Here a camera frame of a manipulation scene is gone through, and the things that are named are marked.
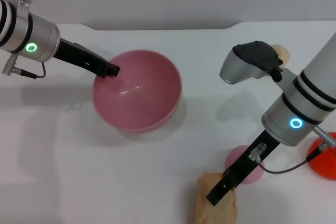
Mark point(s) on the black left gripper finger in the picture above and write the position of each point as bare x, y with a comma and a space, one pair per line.
111, 70

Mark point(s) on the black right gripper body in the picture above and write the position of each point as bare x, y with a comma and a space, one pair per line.
252, 158

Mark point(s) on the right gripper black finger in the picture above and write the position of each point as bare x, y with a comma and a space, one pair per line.
220, 191

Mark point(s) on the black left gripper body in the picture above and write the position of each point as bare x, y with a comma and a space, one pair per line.
78, 57

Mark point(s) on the orange striped bread roll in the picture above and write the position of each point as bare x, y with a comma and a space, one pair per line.
210, 213

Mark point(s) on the pink plastic bowl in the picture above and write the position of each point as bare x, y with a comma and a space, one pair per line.
141, 95

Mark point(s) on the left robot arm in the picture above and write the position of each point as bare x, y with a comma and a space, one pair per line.
26, 35

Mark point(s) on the pink round bun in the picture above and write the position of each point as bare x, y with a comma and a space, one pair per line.
235, 155

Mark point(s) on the red round bun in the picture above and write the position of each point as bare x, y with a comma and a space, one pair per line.
325, 163

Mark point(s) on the beige folded bun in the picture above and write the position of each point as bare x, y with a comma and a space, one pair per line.
284, 53

